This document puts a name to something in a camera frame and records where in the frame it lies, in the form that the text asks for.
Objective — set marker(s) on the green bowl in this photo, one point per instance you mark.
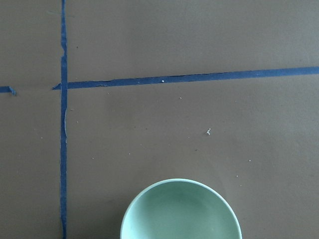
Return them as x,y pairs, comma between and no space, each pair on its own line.
179,209

